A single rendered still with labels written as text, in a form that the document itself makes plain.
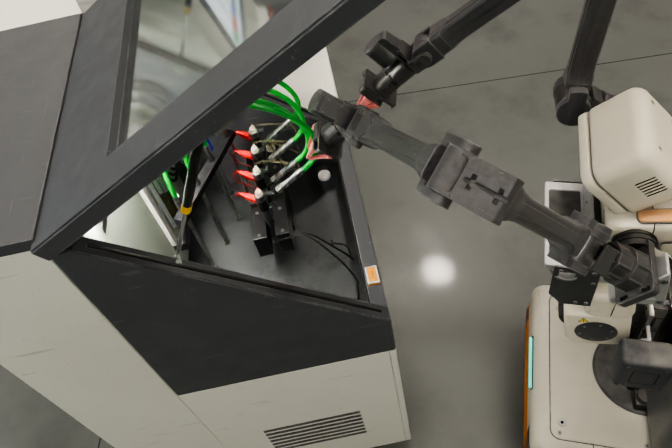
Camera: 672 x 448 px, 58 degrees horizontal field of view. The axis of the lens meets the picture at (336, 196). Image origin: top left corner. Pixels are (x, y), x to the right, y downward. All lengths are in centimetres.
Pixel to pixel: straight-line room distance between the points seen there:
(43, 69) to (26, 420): 173
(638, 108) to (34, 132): 119
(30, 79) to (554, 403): 174
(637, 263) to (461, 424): 128
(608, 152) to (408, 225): 165
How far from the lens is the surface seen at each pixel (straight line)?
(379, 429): 214
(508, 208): 93
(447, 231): 278
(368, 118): 122
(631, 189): 128
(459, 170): 93
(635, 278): 127
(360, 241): 161
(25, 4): 188
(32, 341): 145
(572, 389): 217
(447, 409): 240
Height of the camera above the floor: 226
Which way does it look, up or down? 50 degrees down
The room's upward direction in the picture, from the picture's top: 13 degrees counter-clockwise
